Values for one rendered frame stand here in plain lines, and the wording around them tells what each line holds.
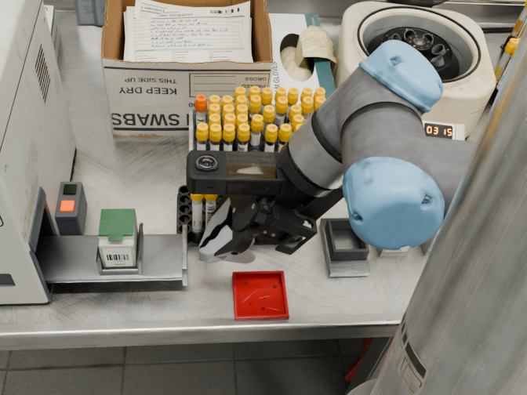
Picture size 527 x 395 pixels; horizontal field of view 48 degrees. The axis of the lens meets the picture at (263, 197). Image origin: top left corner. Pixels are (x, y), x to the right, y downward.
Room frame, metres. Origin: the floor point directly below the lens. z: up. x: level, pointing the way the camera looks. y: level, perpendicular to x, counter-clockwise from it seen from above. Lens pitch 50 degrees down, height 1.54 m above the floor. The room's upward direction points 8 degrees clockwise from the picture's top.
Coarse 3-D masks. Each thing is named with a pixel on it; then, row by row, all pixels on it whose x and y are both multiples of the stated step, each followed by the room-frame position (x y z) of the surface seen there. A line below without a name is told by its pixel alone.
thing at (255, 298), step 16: (240, 272) 0.41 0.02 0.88; (256, 272) 0.42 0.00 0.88; (272, 272) 0.42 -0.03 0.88; (240, 288) 0.39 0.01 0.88; (256, 288) 0.40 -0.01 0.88; (272, 288) 0.40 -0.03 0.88; (240, 304) 0.37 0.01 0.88; (256, 304) 0.37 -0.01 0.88; (272, 304) 0.38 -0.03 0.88; (240, 320) 0.35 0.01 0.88; (256, 320) 0.35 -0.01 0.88
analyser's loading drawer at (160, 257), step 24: (48, 240) 0.40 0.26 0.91; (72, 240) 0.41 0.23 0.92; (96, 240) 0.41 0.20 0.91; (144, 240) 0.42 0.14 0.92; (168, 240) 0.43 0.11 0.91; (48, 264) 0.37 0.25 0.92; (72, 264) 0.37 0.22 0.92; (96, 264) 0.38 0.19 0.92; (144, 264) 0.39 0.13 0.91; (168, 264) 0.39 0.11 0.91
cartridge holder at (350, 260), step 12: (324, 228) 0.50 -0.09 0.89; (336, 228) 0.50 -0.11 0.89; (348, 228) 0.50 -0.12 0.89; (324, 240) 0.48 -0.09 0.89; (336, 240) 0.48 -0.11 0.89; (348, 240) 0.49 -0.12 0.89; (360, 240) 0.48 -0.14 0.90; (336, 252) 0.45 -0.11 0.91; (348, 252) 0.45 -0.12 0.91; (360, 252) 0.45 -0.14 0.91; (336, 264) 0.44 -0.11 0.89; (348, 264) 0.45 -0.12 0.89; (360, 264) 0.45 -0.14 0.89; (336, 276) 0.43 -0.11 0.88; (348, 276) 0.43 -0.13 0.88
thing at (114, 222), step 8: (104, 208) 0.41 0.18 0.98; (112, 208) 0.42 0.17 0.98; (120, 208) 0.42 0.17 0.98; (128, 208) 0.42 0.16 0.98; (104, 216) 0.40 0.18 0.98; (112, 216) 0.40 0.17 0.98; (120, 216) 0.41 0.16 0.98; (128, 216) 0.41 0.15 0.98; (104, 224) 0.39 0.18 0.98; (112, 224) 0.39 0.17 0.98; (120, 224) 0.39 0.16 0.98; (128, 224) 0.40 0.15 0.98; (104, 232) 0.38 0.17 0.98; (112, 232) 0.38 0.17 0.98; (120, 232) 0.38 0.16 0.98; (128, 232) 0.39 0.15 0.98; (112, 240) 0.37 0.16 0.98; (120, 240) 0.37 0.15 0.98
